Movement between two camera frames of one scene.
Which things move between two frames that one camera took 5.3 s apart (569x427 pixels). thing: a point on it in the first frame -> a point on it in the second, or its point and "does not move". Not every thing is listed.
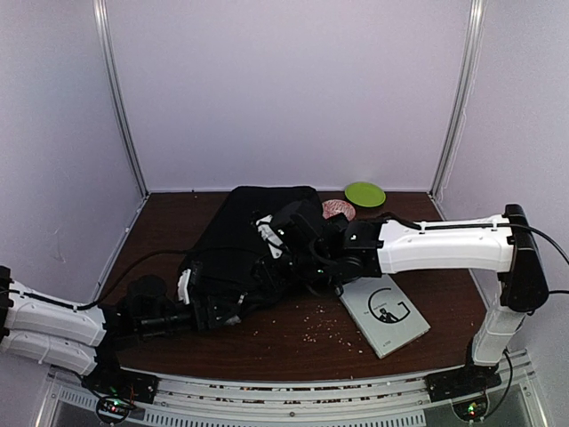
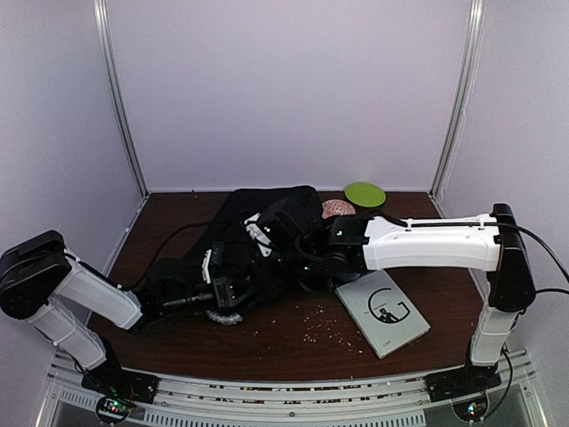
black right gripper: (272, 283) does not move
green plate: (365, 194) does not move
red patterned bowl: (334, 206) does not move
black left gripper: (210, 321) -> (223, 291)
